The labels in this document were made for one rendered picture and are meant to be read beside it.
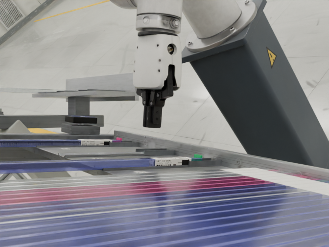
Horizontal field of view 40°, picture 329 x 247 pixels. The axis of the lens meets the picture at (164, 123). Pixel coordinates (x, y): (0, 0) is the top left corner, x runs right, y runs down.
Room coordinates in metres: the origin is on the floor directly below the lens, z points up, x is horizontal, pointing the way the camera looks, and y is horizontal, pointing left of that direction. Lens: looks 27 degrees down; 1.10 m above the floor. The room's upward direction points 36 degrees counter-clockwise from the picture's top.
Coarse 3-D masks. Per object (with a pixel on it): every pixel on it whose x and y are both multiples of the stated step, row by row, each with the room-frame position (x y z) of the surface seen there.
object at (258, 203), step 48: (0, 192) 0.31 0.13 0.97; (48, 192) 0.32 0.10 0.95; (96, 192) 0.32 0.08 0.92; (144, 192) 0.32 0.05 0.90; (192, 192) 0.32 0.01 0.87; (240, 192) 0.32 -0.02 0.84; (288, 192) 0.32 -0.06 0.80; (0, 240) 0.21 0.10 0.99; (48, 240) 0.20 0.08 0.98; (96, 240) 0.20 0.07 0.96; (144, 240) 0.20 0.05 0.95; (192, 240) 0.20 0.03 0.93; (240, 240) 0.19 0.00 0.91; (288, 240) 0.19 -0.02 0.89
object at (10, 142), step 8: (0, 144) 0.66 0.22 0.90; (8, 144) 0.67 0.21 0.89; (16, 144) 0.67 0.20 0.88; (24, 144) 0.67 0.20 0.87; (32, 144) 0.68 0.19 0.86; (40, 144) 0.68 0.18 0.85; (48, 144) 0.69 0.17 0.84; (56, 144) 0.69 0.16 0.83; (64, 144) 0.69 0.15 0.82; (72, 144) 0.70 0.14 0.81; (80, 144) 0.70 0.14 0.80
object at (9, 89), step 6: (0, 90) 1.12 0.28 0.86; (6, 90) 1.13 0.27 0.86; (12, 90) 1.13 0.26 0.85; (18, 90) 1.14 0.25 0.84; (24, 90) 1.15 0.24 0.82; (30, 90) 1.15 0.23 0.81; (36, 90) 1.16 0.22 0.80; (42, 90) 1.16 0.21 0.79; (48, 90) 1.17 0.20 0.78; (54, 90) 1.18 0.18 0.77; (60, 90) 1.18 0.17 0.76; (66, 90) 1.19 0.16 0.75; (72, 90) 1.20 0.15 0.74
